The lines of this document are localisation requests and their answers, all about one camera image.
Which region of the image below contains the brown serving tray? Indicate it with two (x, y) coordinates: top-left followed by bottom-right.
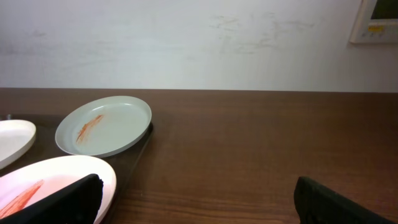
(1, 114), (154, 223)

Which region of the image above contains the grey-green plate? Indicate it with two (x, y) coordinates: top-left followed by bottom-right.
(55, 96), (152, 158)

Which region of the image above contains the white plate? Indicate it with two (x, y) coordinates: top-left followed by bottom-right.
(1, 156), (117, 224)
(1, 119), (37, 169)

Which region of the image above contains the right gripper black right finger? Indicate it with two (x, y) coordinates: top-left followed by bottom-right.
(294, 176), (394, 224)

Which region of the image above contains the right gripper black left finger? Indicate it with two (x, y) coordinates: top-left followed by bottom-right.
(1, 174), (103, 224)

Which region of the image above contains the white wall control panel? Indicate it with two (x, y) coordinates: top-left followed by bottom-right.
(349, 0), (397, 44)

